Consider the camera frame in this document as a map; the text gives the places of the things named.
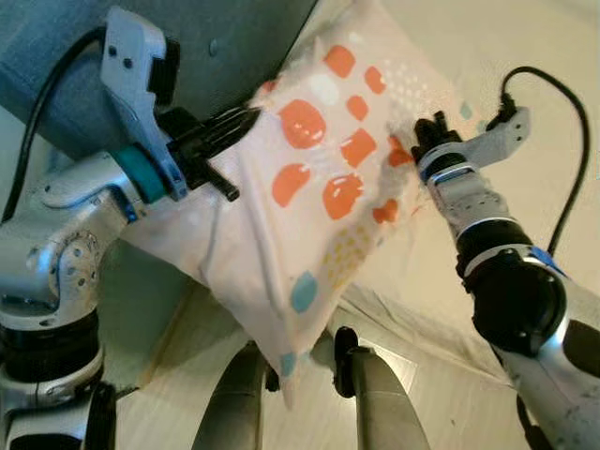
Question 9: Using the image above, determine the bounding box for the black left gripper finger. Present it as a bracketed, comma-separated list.
[208, 106, 263, 130]
[202, 122, 260, 158]

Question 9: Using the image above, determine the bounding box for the pink dotted pillow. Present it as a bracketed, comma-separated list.
[122, 0, 470, 410]

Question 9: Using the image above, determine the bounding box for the bed with cream sheet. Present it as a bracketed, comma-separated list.
[309, 0, 600, 387]

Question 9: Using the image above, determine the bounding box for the grey left robot leg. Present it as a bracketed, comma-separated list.
[191, 341, 279, 450]

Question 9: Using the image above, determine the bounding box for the grey robot leg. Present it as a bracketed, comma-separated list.
[191, 341, 279, 450]
[333, 325, 433, 450]

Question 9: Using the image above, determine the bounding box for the grey right robot leg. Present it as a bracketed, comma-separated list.
[333, 325, 433, 450]

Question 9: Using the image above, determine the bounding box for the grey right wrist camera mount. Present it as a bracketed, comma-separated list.
[463, 105, 532, 171]

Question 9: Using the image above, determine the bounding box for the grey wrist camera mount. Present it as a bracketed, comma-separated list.
[101, 7, 189, 203]
[463, 105, 532, 171]

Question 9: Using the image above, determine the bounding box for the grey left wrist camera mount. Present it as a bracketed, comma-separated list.
[101, 7, 189, 203]

